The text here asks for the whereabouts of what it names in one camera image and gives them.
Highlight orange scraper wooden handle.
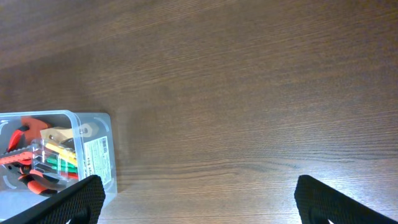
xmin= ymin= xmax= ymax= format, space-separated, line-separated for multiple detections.
xmin=21 ymin=117 xmax=74 ymax=144

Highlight orange black needle-nose pliers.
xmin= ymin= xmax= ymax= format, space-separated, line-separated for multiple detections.
xmin=5 ymin=162 xmax=60 ymax=197

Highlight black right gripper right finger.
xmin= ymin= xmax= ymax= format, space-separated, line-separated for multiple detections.
xmin=294 ymin=175 xmax=397 ymax=224

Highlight orange socket bit rail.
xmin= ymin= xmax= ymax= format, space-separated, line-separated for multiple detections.
xmin=1 ymin=147 xmax=33 ymax=165

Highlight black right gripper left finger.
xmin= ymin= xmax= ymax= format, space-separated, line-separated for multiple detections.
xmin=2 ymin=175 xmax=106 ymax=224

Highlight red black side cutters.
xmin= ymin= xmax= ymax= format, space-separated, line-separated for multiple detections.
xmin=6 ymin=125 xmax=30 ymax=152

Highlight clear plastic container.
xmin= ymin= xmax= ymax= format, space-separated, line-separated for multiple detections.
xmin=1 ymin=110 xmax=118 ymax=221

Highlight clear case of screwdrivers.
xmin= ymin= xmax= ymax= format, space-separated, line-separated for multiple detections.
xmin=30 ymin=139 xmax=79 ymax=183

